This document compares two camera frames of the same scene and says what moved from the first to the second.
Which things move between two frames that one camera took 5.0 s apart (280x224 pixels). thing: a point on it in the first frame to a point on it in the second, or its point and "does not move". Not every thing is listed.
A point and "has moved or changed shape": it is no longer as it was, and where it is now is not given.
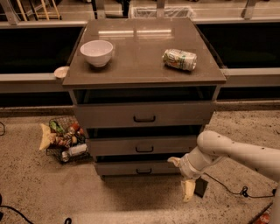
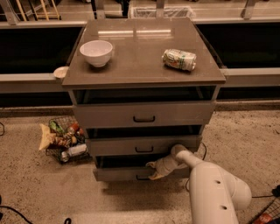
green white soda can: x=179 y=59 does not move
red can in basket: x=263 y=219 does not move
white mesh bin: x=170 y=12 does not move
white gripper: x=185 y=170 to x=165 y=166
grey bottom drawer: x=137 y=168 has moved or changed shape
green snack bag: x=57 y=126 does not move
